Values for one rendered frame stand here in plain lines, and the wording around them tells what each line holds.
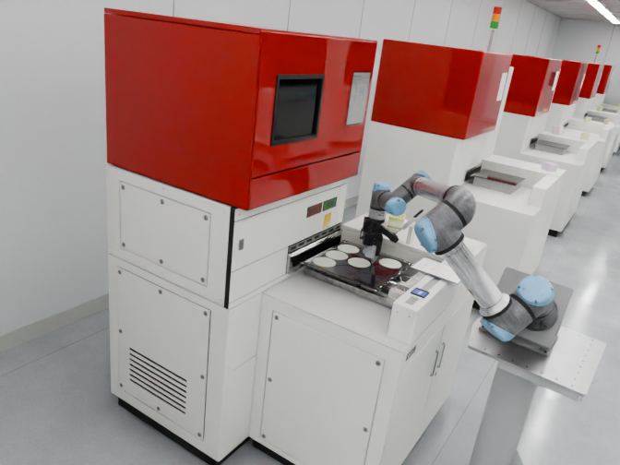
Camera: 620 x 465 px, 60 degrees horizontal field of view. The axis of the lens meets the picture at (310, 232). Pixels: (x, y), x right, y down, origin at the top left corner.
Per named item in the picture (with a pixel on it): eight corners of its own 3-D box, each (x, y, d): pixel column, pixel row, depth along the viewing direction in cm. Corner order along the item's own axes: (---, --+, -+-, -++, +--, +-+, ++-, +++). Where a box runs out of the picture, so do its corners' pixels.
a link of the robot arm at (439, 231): (542, 323, 183) (451, 199, 174) (508, 351, 183) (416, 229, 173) (522, 314, 195) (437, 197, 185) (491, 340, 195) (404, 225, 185)
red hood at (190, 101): (106, 162, 219) (102, 6, 198) (235, 142, 284) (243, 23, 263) (248, 211, 184) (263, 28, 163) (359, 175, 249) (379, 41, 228)
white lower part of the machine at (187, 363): (109, 406, 263) (105, 253, 234) (222, 339, 329) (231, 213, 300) (217, 478, 229) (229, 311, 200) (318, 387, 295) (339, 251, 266)
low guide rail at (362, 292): (304, 273, 237) (304, 268, 236) (306, 272, 239) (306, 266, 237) (407, 314, 213) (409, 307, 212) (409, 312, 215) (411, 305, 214)
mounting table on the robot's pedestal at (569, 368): (597, 370, 215) (607, 342, 210) (574, 426, 180) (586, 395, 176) (487, 327, 238) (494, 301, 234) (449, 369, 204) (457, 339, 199)
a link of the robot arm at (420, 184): (480, 182, 174) (414, 163, 219) (454, 203, 173) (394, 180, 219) (496, 208, 178) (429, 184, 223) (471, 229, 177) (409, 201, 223)
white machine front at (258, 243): (223, 307, 202) (230, 207, 187) (333, 249, 267) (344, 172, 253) (230, 310, 200) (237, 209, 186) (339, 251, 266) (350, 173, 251)
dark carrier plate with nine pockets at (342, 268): (304, 262, 230) (304, 261, 230) (343, 242, 258) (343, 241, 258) (375, 290, 214) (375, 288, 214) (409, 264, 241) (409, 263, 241)
